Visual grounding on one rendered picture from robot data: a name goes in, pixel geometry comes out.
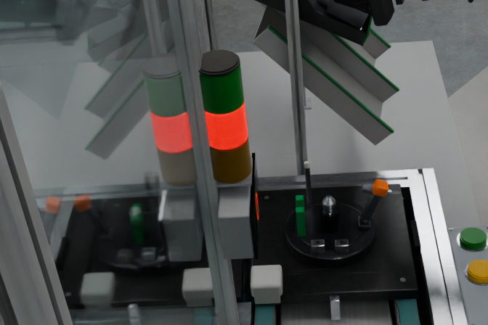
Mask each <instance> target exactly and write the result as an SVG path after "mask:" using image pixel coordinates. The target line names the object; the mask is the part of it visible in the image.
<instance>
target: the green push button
mask: <svg viewBox="0 0 488 325"><path fill-rule="evenodd" d="M460 243H461V244H462V246H464V247H466V248H468V249H472V250H477V249H480V248H482V247H484V246H485V244H486V243H487V235H486V234H485V232H484V231H482V230H481V229H478V228H466V229H463V230H462V231H461V232H460Z"/></svg>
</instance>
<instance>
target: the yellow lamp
mask: <svg viewBox="0 0 488 325"><path fill-rule="evenodd" d="M210 153H211V162H212V168H213V178H214V179H215V180H216V181H219V182H222V183H226V184H232V183H236V182H239V181H242V180H243V179H245V178H247V177H248V176H249V175H250V174H251V170H252V167H251V154H250V147H249V140H248V138H247V140H246V141H245V143H243V144H242V145H240V146H239V147H236V148H234V149H215V148H213V147H210Z"/></svg>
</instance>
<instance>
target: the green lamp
mask: <svg viewBox="0 0 488 325"><path fill-rule="evenodd" d="M199 76H200V86H201V91H202V97H203V106H204V110H205V111H206V112H209V113H213V114H227V113H230V112H234V111H235V110H237V109H239V108H240V107H241V106H242V105H243V103H244V94H243V81H242V74H241V67H240V65H239V66H238V68H237V69H236V70H234V71H233V72H231V73H229V74H226V75H222V76H207V75H204V74H202V73H201V74H200V75H199Z"/></svg>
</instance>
